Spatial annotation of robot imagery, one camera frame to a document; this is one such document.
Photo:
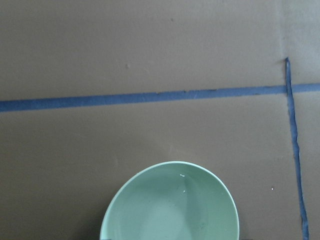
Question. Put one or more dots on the mint green bowl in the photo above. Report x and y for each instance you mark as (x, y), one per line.
(174, 200)

